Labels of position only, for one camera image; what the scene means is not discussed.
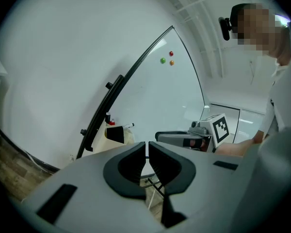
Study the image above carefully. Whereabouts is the white floor cable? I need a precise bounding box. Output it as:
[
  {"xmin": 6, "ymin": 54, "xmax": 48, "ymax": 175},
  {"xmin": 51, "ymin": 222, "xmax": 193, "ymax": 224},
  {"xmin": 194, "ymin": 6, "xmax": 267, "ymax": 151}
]
[{"xmin": 24, "ymin": 150, "xmax": 54, "ymax": 172}]

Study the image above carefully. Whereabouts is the person's right forearm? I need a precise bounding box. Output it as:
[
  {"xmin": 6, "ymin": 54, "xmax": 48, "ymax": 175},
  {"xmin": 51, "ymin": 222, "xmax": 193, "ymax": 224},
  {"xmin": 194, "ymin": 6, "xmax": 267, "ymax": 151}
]
[{"xmin": 215, "ymin": 136, "xmax": 264, "ymax": 158}]

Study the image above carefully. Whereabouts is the black head-mounted camera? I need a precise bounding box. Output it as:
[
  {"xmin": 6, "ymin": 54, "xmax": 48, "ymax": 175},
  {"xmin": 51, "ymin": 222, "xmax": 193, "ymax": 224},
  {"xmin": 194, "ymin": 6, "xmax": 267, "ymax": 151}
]
[{"xmin": 218, "ymin": 3, "xmax": 234, "ymax": 42}]

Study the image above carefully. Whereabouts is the black and white whiteboard eraser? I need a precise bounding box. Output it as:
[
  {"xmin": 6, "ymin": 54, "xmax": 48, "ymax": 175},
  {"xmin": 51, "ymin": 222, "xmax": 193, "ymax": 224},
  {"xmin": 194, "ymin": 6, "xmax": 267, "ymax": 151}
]
[{"xmin": 106, "ymin": 126, "xmax": 125, "ymax": 145}]

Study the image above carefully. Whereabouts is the person's head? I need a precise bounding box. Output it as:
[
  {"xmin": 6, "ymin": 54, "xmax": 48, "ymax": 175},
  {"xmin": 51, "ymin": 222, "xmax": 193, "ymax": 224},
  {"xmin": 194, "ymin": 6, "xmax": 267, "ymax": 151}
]
[{"xmin": 231, "ymin": 2, "xmax": 291, "ymax": 67}]

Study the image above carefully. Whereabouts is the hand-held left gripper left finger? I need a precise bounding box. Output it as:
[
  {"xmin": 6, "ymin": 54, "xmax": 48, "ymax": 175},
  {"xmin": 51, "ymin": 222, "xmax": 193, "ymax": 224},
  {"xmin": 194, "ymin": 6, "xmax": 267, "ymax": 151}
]
[{"xmin": 21, "ymin": 141, "xmax": 166, "ymax": 230}]

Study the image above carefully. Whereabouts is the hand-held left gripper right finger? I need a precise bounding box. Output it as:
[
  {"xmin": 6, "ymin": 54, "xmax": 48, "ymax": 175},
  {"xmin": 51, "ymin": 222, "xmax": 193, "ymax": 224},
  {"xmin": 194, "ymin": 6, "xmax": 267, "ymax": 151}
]
[{"xmin": 148, "ymin": 141, "xmax": 245, "ymax": 220}]

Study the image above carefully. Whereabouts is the person's white shirt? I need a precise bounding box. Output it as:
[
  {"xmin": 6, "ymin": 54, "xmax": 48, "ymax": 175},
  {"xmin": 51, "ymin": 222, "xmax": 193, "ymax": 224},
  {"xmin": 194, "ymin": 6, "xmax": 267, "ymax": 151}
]
[{"xmin": 259, "ymin": 64, "xmax": 291, "ymax": 141}]

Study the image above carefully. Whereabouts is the white storage box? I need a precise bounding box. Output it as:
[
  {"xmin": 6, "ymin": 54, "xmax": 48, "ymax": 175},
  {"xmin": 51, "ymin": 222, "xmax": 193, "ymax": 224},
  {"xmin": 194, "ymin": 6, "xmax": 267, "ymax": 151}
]
[{"xmin": 93, "ymin": 121, "xmax": 137, "ymax": 154}]

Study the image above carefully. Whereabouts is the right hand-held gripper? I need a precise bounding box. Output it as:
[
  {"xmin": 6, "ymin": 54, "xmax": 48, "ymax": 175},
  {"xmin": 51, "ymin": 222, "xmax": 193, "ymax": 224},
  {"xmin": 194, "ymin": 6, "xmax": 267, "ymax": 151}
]
[{"xmin": 155, "ymin": 113, "xmax": 231, "ymax": 153}]

